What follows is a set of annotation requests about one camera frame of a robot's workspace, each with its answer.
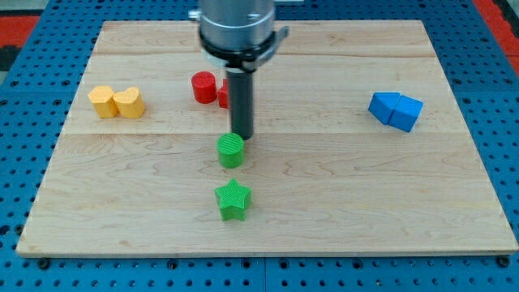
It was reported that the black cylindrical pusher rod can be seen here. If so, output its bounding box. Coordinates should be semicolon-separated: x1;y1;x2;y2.
226;69;254;140

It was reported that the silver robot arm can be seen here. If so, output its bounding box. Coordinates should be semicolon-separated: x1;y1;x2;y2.
188;0;290;140

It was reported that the red star block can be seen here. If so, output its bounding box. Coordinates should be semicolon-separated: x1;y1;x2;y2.
217;79;229;109

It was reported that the green star block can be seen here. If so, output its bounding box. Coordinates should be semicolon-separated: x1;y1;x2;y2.
214;178;251;221

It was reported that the red cylinder block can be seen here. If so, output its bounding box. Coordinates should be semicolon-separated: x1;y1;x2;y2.
191;71;217;104

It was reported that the green cylinder block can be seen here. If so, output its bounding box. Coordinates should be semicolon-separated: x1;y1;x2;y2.
217;133;245;169

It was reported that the yellow heart block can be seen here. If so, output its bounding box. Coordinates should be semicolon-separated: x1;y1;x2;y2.
113;87;145;118

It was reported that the wooden board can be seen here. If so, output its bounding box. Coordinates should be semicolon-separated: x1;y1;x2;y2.
17;20;518;258

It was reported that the yellow pentagon block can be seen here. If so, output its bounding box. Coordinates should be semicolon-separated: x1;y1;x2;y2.
88;85;118;118

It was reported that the blue pentagon block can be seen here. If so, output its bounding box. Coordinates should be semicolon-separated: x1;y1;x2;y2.
368;92;401;125

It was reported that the blue cube block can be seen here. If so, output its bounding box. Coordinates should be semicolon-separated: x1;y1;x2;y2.
388;95;423;132

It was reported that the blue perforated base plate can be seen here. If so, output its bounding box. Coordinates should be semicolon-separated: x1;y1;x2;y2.
1;0;518;291

